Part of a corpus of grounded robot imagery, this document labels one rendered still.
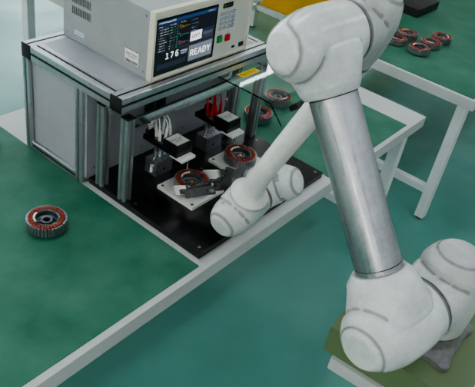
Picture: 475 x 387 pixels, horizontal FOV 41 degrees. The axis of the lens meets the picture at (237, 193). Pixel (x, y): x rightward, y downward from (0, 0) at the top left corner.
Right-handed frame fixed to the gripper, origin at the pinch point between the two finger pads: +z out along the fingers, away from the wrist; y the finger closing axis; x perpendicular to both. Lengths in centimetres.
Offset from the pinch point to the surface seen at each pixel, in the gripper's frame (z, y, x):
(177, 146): -1.2, -2.9, 12.8
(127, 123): -4.0, -20.4, 25.4
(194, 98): -2.8, 7.6, 24.5
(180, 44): -8.5, 2.7, 41.6
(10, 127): 61, -20, 28
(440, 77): -7, 168, -10
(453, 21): 20, 257, 5
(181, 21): -11.9, 2.4, 47.6
